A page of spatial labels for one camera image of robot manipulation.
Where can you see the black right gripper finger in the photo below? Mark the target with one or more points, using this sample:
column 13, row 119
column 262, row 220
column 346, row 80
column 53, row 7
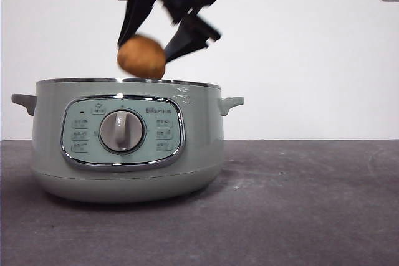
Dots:
column 134, row 10
column 187, row 40

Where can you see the brown potato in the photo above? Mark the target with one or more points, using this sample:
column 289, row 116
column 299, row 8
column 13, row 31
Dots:
column 141, row 57

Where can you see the pale green electric pot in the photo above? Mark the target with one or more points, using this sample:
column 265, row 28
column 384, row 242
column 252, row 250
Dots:
column 202, row 141

